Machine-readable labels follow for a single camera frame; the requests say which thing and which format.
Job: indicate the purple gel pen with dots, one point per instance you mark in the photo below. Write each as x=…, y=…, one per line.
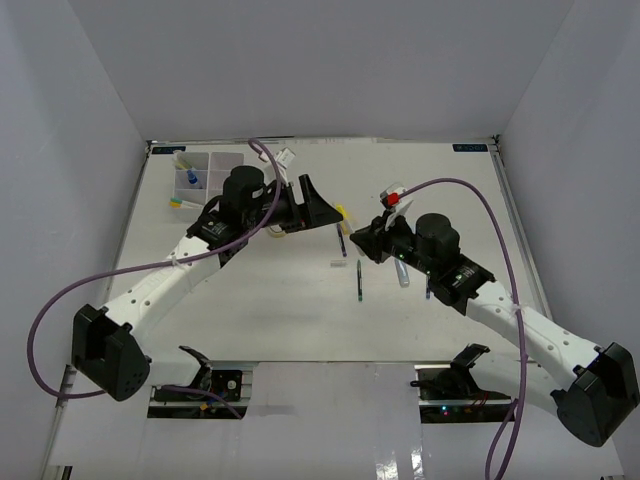
x=341, y=241

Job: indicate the white organizer box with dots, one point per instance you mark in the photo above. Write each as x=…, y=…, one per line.
x=183, y=190
x=219, y=168

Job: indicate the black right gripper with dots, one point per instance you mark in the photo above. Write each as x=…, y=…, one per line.
x=374, y=238

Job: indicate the white left organizer box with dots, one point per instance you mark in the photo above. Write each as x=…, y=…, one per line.
x=183, y=190

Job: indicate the black table logo label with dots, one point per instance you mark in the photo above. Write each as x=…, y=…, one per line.
x=469, y=147
x=167, y=150

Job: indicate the green highlighter pen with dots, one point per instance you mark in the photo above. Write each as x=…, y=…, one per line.
x=359, y=279

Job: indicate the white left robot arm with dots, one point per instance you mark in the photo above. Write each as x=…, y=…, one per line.
x=110, y=344

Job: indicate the yellow highlighter body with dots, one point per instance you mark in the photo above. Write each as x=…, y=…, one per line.
x=347, y=216

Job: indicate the white right organizer box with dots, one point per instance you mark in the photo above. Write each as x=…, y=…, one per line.
x=219, y=168

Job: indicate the thin yellow highlighter pen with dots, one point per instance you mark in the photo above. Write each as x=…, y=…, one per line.
x=180, y=162

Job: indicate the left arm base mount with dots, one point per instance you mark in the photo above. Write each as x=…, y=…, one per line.
x=215, y=392

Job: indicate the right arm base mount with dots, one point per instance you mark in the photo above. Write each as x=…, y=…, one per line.
x=448, y=394

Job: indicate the white marker orange cap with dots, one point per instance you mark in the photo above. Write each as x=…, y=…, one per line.
x=182, y=204

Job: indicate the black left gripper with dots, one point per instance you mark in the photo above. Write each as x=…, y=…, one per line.
x=314, y=212

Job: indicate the black left table logo label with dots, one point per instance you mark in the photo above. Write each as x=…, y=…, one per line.
x=167, y=150

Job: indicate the blue cap spray bottle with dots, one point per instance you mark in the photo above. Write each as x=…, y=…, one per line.
x=193, y=179

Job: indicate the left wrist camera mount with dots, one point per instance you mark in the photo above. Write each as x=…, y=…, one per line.
x=284, y=158

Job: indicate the yellow masking tape roll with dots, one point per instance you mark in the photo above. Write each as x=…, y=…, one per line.
x=274, y=233

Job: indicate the aluminium table edge rail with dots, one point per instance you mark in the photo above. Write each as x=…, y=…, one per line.
x=537, y=294

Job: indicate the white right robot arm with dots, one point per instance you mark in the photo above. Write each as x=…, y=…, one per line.
x=591, y=389

